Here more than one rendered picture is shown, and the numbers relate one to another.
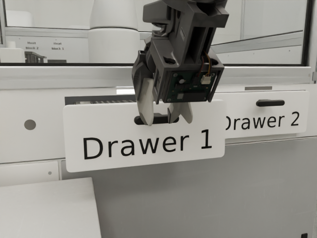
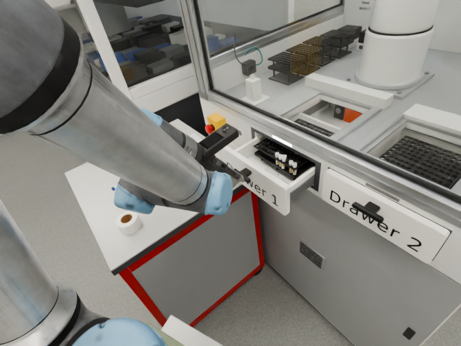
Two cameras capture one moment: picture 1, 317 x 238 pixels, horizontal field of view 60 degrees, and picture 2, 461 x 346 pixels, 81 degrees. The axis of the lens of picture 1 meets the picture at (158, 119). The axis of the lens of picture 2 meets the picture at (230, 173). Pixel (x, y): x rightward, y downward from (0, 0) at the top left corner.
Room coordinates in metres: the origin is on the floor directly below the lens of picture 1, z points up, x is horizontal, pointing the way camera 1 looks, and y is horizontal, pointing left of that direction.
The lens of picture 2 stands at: (0.26, -0.55, 1.43)
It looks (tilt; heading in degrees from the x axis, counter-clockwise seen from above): 41 degrees down; 75
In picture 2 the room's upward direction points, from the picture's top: 10 degrees counter-clockwise
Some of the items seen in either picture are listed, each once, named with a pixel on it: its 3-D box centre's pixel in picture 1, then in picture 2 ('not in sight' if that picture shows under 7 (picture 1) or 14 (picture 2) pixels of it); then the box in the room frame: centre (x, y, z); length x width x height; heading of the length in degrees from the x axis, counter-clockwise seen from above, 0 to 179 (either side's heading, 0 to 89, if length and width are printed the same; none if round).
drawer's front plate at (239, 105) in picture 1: (259, 114); (373, 211); (0.68, -0.25, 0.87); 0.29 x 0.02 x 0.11; 107
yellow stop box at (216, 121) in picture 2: not in sight; (216, 125); (0.48, 0.36, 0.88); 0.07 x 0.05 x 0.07; 107
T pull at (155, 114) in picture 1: (154, 118); (244, 173); (0.45, 0.01, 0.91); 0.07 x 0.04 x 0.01; 107
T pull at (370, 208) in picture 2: (267, 102); (370, 209); (0.66, -0.26, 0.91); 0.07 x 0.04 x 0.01; 107
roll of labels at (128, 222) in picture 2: not in sight; (128, 222); (0.07, 0.11, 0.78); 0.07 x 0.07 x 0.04
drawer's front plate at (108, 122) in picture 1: (150, 133); (252, 177); (0.47, 0.01, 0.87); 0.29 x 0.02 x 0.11; 107
